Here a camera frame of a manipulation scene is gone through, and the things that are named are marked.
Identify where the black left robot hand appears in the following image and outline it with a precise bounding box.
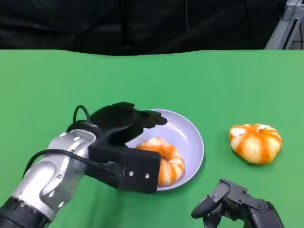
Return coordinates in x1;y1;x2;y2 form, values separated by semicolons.
91;102;168;148

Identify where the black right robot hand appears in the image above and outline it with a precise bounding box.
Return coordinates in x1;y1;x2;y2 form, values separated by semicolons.
191;178;285;228

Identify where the orange and white bread roll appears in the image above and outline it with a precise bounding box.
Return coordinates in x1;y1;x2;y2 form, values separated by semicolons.
137;137;186;187
229;123;283;164

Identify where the lilac plate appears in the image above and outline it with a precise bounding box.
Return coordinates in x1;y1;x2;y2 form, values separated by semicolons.
124;109;205;191

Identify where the green cloth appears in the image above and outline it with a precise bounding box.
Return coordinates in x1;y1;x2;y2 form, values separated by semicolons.
0;48;304;228

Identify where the black curtain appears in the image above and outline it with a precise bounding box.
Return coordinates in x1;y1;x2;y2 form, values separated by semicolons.
0;0;289;57

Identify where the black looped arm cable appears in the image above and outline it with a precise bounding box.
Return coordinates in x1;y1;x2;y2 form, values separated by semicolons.
72;105;96;126

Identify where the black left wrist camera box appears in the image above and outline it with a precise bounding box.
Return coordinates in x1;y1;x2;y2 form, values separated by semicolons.
87;142;162;194

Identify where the black camera cable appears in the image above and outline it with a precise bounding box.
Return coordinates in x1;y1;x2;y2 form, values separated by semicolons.
23;149;125;178

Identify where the aluminium frame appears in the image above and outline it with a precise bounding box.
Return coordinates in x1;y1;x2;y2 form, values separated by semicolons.
265;0;304;50

